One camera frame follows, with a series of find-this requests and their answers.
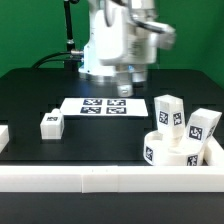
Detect white marker base plate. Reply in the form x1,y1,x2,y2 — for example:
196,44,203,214
60,98,148,117

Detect white round stool seat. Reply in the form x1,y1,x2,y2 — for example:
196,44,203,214
143,131,204,166

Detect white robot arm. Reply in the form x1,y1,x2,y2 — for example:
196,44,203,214
79,0,176,97

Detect black cables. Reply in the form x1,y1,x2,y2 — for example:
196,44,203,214
31,49,84,70

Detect white U-shaped fence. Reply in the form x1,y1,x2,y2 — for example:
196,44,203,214
0,125,224,194

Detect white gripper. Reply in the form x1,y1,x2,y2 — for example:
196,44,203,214
94,6,176,97

